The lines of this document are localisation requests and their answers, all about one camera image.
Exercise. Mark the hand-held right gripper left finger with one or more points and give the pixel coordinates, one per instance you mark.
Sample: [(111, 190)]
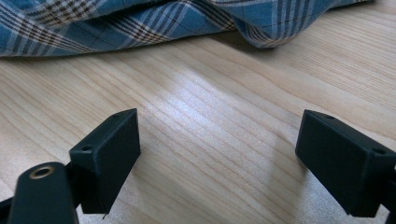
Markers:
[(106, 161)]

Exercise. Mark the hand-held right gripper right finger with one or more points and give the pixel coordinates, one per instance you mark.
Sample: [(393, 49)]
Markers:
[(339, 161)]

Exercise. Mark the blue plaid shirt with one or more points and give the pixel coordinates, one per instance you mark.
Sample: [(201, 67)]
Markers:
[(140, 25)]

